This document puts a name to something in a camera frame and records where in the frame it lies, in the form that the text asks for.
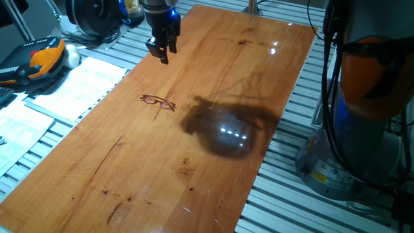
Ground grey tripod leg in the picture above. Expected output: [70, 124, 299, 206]
[2, 0, 35, 43]
[45, 0, 63, 21]

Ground wooden board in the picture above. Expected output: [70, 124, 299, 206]
[0, 3, 318, 233]

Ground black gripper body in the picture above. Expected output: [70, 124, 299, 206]
[141, 0, 182, 42]

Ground printed paper sheet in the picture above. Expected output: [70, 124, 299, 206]
[32, 56, 129, 122]
[0, 100, 55, 178]

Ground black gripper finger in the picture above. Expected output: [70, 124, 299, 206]
[167, 30, 179, 54]
[145, 36, 170, 65]

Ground metal frame post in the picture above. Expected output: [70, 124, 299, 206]
[242, 0, 263, 16]

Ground black cable tangle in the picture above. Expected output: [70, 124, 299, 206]
[61, 28, 122, 45]

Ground brown frame glasses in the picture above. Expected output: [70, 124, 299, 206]
[139, 94, 177, 113]

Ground orange black teach pendant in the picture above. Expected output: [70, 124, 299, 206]
[0, 36, 67, 87]

